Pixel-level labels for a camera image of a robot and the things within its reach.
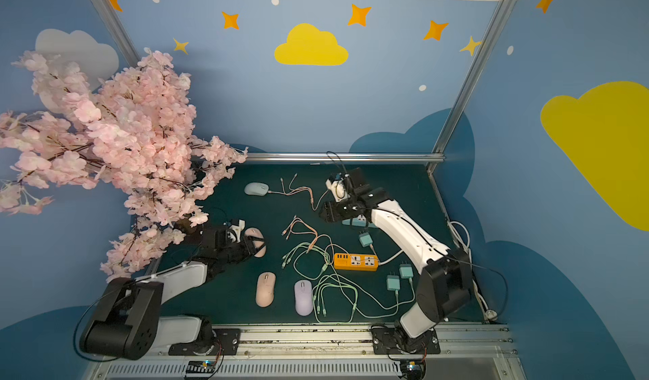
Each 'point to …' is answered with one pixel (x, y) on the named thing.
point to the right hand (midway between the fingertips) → (331, 209)
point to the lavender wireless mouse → (303, 297)
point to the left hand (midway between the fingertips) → (266, 240)
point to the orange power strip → (356, 262)
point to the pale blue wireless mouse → (256, 188)
